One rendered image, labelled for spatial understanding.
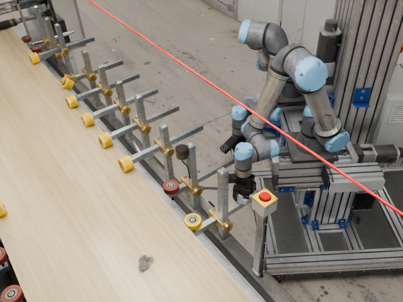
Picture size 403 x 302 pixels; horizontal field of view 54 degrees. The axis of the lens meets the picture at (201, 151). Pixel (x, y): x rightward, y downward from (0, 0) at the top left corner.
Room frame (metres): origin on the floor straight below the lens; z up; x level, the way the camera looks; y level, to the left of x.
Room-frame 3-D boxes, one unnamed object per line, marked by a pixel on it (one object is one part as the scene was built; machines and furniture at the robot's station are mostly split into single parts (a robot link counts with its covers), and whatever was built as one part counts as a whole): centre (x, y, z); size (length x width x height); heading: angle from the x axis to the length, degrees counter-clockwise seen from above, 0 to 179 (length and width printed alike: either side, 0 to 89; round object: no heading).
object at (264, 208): (1.01, -0.23, 1.18); 0.07 x 0.07 x 0.08; 34
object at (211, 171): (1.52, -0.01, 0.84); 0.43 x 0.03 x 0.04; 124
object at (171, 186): (1.41, 0.17, 0.85); 0.08 x 0.08 x 0.11
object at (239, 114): (1.65, -0.21, 1.13); 0.09 x 0.08 x 0.11; 151
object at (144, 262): (0.96, 0.27, 0.91); 0.09 x 0.07 x 0.02; 152
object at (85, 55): (2.47, 0.74, 0.90); 0.04 x 0.04 x 0.48; 34
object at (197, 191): (1.45, 0.07, 0.85); 0.14 x 0.06 x 0.05; 34
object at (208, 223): (1.29, -0.11, 0.81); 0.44 x 0.03 x 0.04; 124
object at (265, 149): (1.29, -0.27, 1.22); 0.11 x 0.11 x 0.08; 17
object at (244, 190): (1.24, -0.18, 1.06); 0.09 x 0.08 x 0.12; 55
